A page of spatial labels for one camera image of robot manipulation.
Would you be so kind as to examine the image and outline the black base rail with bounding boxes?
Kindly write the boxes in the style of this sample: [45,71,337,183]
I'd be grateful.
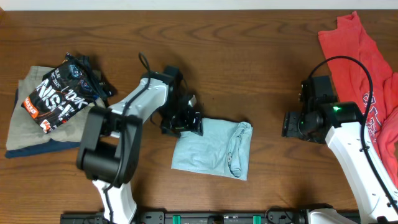
[60,210,361,224]

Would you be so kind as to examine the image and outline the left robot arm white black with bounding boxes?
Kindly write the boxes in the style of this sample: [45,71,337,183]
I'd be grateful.
[76,65,203,223]

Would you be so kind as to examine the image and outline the black looped cable on rail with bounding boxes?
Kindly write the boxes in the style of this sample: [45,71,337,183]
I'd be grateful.
[266,205,299,224]

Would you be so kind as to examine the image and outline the red printed t-shirt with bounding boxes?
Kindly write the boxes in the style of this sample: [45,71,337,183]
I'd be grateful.
[318,12,397,184]

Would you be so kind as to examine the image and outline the light blue t-shirt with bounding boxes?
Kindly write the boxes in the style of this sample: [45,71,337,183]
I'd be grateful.
[171,118,253,180]

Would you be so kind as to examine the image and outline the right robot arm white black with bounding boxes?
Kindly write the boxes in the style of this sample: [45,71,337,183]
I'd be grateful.
[282,76,397,223]

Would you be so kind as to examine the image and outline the navy folded garment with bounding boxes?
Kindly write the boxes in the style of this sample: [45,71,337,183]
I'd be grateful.
[4,89,80,159]

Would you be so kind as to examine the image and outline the beige folded garment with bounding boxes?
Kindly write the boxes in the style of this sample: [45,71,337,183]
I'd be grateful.
[6,66,105,149]

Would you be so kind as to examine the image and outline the black printed folded shirt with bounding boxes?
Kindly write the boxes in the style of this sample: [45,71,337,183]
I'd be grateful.
[21,53,114,134]

